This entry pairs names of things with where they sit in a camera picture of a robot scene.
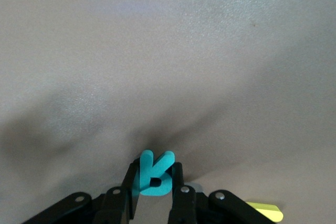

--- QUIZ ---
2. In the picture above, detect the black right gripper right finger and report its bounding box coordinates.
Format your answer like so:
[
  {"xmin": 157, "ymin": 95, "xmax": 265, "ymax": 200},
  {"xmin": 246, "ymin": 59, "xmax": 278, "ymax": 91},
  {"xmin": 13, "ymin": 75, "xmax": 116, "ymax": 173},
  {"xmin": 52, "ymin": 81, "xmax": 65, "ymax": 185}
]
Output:
[{"xmin": 167, "ymin": 161, "xmax": 279, "ymax": 224}]

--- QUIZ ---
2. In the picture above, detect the yellow foam letter H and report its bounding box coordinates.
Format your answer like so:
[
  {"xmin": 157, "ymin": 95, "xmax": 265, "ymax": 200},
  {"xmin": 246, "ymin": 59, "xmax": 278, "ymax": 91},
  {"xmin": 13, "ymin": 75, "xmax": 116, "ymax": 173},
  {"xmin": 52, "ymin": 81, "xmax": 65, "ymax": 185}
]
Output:
[{"xmin": 246, "ymin": 201, "xmax": 285, "ymax": 222}]

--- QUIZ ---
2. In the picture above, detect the teal foam letter R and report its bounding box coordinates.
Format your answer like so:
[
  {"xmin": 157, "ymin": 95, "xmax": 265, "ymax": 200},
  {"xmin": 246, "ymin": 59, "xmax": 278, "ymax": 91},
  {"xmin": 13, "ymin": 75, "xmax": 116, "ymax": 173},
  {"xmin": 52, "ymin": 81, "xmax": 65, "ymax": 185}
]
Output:
[{"xmin": 132, "ymin": 150, "xmax": 176, "ymax": 197}]

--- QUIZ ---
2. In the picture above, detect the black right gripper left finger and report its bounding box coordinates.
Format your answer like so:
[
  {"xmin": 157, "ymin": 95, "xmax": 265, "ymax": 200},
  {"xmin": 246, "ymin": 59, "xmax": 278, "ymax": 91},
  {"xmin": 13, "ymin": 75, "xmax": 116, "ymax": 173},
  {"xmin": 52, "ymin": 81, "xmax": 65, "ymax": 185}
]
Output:
[{"xmin": 22, "ymin": 158, "xmax": 141, "ymax": 224}]

